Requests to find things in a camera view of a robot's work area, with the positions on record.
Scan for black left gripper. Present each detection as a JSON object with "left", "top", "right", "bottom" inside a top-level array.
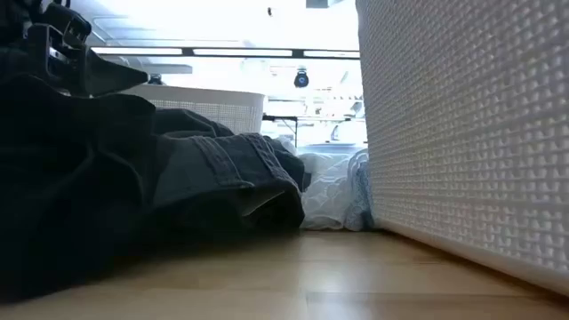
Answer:
[{"left": 25, "top": 2, "right": 149, "bottom": 97}]

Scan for white basket for dark clothes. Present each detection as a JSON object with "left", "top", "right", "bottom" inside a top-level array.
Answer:
[{"left": 118, "top": 83, "right": 267, "bottom": 135}]

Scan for black shorts with waistband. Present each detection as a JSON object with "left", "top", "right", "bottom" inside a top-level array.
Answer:
[{"left": 0, "top": 74, "right": 157, "bottom": 304}]

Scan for dark grey trousers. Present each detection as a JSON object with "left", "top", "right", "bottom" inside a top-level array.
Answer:
[{"left": 148, "top": 108, "right": 313, "bottom": 235}]

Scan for white patterned garment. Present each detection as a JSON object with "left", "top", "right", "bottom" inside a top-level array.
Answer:
[{"left": 275, "top": 135, "right": 359, "bottom": 231}]

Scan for light blue garment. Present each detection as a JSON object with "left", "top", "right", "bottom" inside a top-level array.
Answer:
[{"left": 345, "top": 148, "right": 375, "bottom": 233}]

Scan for white basket for light clothes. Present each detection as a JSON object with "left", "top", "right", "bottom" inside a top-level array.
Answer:
[{"left": 354, "top": 0, "right": 569, "bottom": 298}]

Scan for grey ceiling box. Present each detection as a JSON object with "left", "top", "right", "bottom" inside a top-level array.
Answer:
[{"left": 305, "top": 0, "right": 346, "bottom": 10}]

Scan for black background stand frame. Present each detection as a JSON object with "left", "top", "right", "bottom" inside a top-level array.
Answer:
[{"left": 261, "top": 114, "right": 300, "bottom": 148}]

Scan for black overhead camera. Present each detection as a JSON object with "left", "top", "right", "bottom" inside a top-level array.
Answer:
[{"left": 293, "top": 66, "right": 310, "bottom": 90}]

